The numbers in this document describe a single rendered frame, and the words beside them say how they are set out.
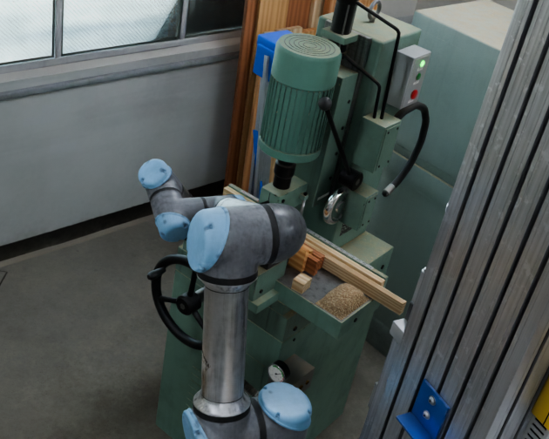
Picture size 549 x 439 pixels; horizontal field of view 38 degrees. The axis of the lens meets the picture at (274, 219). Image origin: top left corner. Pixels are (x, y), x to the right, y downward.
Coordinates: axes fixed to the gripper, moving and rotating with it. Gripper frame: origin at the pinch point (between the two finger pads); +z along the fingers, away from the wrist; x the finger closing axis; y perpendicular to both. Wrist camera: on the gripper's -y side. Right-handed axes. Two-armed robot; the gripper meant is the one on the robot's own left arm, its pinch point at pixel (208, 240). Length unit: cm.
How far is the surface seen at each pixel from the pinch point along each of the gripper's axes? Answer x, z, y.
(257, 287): -3.9, 9.7, -14.8
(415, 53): -77, 0, 13
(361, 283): -28.1, 24.6, -24.4
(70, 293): 69, 98, 82
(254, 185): -22, 89, 69
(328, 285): -20.2, 23.1, -19.8
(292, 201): -25.6, 17.8, 6.6
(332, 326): -14.7, 19.1, -32.4
